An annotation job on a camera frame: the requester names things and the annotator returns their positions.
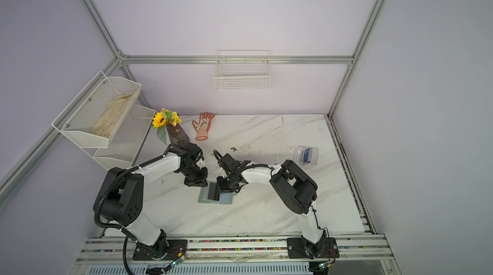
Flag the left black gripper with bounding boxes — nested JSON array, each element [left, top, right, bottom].
[[180, 164, 208, 187]]

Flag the thin dark credit card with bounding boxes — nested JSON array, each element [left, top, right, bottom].
[[207, 182, 221, 201]]

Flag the orange white work glove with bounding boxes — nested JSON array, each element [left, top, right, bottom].
[[192, 112, 216, 141]]

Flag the yellow sunflower bouquet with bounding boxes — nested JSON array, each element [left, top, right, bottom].
[[151, 108, 182, 145]]

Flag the white wire wall basket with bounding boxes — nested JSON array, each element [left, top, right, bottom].
[[213, 50, 271, 91]]

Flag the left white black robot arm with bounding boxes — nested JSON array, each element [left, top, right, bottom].
[[93, 143, 207, 260]]

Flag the white mesh shelf basket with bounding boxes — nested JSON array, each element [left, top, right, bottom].
[[51, 71, 141, 149], [92, 104, 155, 170]]

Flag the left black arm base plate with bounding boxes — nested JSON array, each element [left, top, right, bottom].
[[132, 239, 188, 261]]

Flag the upper white mesh shelf basket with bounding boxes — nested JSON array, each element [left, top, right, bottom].
[[51, 71, 141, 149]]

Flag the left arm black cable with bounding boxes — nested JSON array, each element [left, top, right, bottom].
[[122, 236, 137, 275]]

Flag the dark glass vase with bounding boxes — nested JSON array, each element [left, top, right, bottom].
[[166, 124, 190, 147]]

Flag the beige cloth glove in basket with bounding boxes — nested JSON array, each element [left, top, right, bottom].
[[90, 91, 136, 138]]

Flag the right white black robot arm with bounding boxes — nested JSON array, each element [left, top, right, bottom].
[[209, 150, 329, 259]]

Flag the clear acrylic card box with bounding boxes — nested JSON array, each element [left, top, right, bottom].
[[293, 145, 319, 167]]

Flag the lower white mesh shelf basket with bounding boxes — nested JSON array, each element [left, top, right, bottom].
[[92, 104, 155, 170]]

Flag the stack of assorted cards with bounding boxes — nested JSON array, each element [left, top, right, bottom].
[[301, 148, 313, 164]]

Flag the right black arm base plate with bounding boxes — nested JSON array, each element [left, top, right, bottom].
[[286, 236, 340, 260]]

